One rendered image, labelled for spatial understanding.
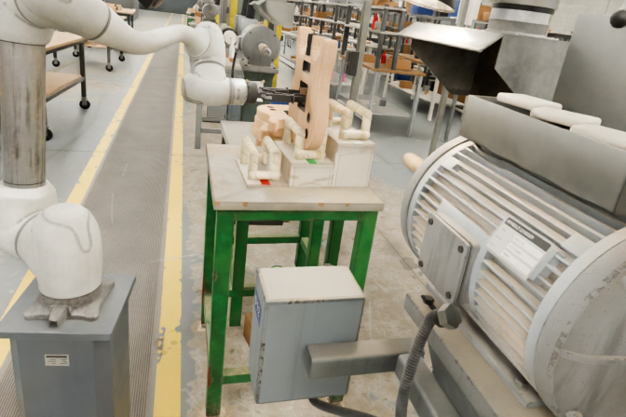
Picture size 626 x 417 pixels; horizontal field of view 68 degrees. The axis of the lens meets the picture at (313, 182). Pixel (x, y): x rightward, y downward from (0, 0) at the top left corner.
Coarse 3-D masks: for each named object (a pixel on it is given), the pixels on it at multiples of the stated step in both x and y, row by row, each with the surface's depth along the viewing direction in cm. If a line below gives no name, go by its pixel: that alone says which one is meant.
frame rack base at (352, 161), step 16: (336, 128) 181; (352, 128) 184; (336, 144) 163; (352, 144) 165; (368, 144) 167; (336, 160) 165; (352, 160) 167; (368, 160) 169; (336, 176) 168; (352, 176) 169; (368, 176) 171
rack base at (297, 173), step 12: (276, 144) 180; (288, 156) 167; (288, 168) 164; (300, 168) 162; (312, 168) 164; (324, 168) 165; (288, 180) 163; (300, 180) 164; (312, 180) 165; (324, 180) 167
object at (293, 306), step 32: (256, 288) 76; (288, 288) 72; (320, 288) 73; (352, 288) 74; (256, 320) 75; (288, 320) 70; (320, 320) 72; (352, 320) 73; (256, 352) 74; (288, 352) 72; (256, 384) 74; (288, 384) 75; (320, 384) 77; (352, 416) 74
